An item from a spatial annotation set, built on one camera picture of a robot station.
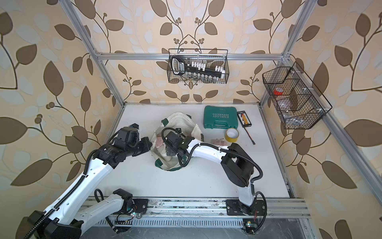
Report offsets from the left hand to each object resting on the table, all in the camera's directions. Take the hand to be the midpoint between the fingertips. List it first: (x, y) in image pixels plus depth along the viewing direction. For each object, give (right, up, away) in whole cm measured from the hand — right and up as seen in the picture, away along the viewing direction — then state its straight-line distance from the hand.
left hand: (150, 142), depth 76 cm
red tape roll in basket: (+69, +27, +5) cm, 74 cm away
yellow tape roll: (+48, +1, +25) cm, 54 cm away
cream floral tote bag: (+7, -11, +7) cm, 15 cm away
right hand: (+11, -7, +12) cm, 18 cm away
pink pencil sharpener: (+38, -3, +18) cm, 42 cm away
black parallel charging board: (+59, +12, +33) cm, 68 cm away
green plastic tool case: (+41, +13, +31) cm, 53 cm away
